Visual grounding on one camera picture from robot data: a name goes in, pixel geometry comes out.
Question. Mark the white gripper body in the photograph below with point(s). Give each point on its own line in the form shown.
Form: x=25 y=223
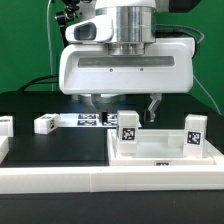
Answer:
x=122 y=55

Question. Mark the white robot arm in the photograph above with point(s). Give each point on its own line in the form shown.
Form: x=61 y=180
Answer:
x=92 y=8

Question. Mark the white square tabletop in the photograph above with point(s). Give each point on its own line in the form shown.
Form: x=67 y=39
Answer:
x=154 y=148

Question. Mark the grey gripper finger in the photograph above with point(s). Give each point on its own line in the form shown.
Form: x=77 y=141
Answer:
x=100 y=107
x=149 y=114

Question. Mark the white marker sheet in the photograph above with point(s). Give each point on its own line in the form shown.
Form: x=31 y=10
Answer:
x=86 y=120

